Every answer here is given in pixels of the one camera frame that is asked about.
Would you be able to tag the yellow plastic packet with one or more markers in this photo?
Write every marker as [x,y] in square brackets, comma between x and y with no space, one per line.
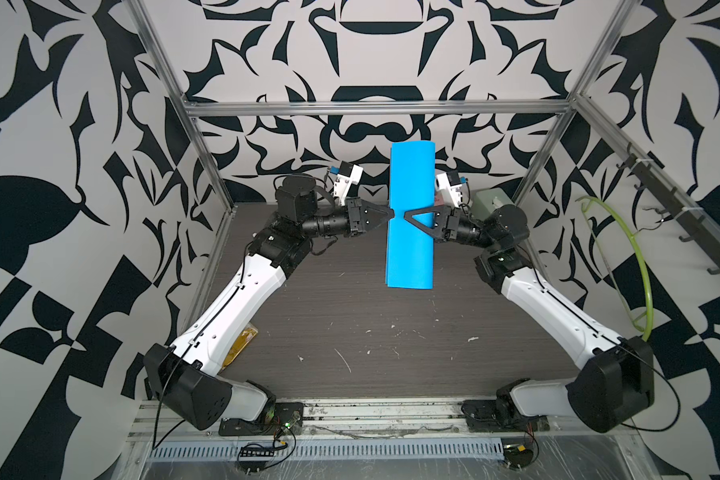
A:
[245,337]

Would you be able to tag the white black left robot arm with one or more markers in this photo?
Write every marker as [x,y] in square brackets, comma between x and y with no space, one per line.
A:
[184,374]

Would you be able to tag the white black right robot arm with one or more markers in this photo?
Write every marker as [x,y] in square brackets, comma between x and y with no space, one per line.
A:
[616,375]

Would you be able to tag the black connector board right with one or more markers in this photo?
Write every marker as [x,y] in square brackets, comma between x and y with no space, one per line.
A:
[518,456]

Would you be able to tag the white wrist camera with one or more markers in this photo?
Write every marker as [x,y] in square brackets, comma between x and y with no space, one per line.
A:
[451,189]
[346,175]

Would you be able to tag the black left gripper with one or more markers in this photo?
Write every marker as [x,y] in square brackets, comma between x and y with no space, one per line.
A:
[356,217]

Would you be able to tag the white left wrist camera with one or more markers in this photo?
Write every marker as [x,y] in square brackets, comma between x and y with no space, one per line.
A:
[346,175]

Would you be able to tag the blue rectangular paper sheet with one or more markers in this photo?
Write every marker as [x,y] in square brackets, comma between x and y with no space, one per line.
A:
[410,250]

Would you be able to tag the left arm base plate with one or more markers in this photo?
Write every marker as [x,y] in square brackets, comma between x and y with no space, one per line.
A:
[275,416]

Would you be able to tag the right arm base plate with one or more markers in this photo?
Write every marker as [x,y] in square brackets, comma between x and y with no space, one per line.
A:
[497,415]

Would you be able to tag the black connector board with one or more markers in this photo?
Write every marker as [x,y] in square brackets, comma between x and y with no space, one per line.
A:
[255,458]
[518,456]

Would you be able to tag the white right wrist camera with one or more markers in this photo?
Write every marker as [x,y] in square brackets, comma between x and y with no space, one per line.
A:
[451,189]

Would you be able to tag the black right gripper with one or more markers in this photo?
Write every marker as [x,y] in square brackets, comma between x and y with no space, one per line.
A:
[449,229]

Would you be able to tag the green tissue box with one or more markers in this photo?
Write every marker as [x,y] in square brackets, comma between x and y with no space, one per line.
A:
[492,203]

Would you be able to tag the white slotted cable duct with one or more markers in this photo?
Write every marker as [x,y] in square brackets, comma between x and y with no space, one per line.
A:
[312,449]

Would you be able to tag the black connector board left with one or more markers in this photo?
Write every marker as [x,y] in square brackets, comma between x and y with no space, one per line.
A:
[255,458]

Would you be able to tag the aluminium frame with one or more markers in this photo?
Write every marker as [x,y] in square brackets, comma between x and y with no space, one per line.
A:
[533,97]

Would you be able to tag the black wall hook rack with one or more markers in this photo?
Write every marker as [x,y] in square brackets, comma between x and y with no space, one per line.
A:
[699,225]

